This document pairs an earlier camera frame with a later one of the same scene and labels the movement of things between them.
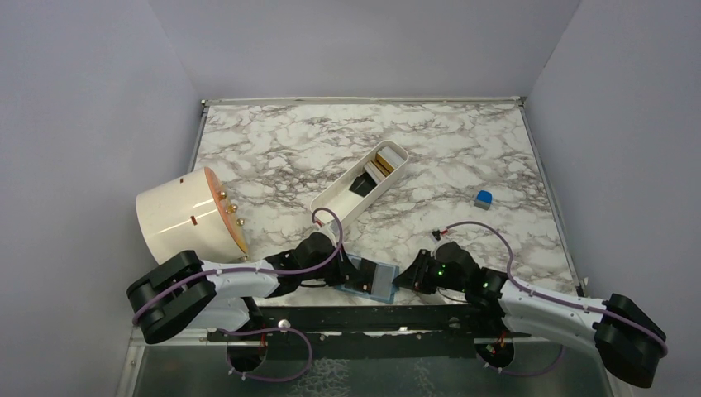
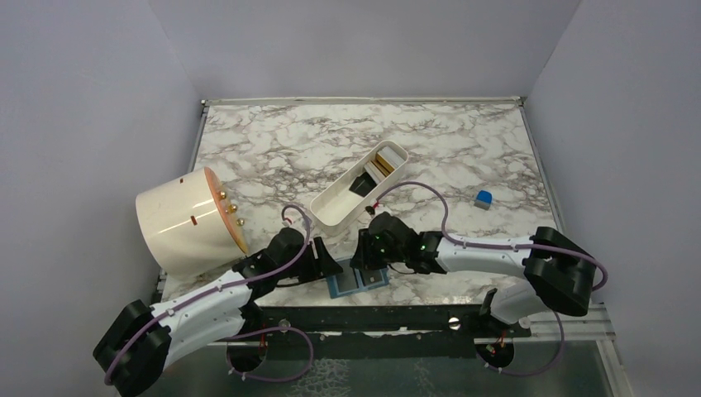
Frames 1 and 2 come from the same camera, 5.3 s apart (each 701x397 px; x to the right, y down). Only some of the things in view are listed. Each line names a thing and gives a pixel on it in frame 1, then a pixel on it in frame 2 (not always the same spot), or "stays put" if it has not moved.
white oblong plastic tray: x=355 y=187 stays put
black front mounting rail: x=368 y=333 stays put
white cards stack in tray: x=391 y=156 stays put
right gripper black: x=415 y=276 to x=364 y=259
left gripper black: x=345 y=272 to x=324 y=268
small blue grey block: x=484 y=199 stays put
